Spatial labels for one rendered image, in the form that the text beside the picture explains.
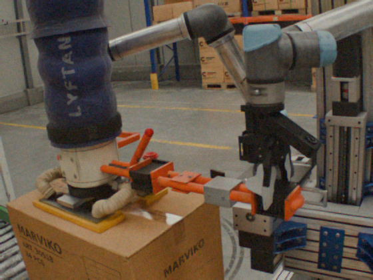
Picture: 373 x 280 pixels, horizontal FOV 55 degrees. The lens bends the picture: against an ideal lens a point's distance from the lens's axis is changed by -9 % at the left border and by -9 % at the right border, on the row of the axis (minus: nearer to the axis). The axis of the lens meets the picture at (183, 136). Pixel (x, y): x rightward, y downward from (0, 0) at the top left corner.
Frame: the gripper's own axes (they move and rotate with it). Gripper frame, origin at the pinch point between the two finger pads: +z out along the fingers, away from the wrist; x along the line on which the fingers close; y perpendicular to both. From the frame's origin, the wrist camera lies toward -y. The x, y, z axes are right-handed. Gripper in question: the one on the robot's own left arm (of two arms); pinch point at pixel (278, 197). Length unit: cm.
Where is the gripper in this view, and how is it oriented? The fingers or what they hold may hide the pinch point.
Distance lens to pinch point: 84.1
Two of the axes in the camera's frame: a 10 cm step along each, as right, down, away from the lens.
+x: -6.0, 2.9, -7.5
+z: 1.0, 9.5, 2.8
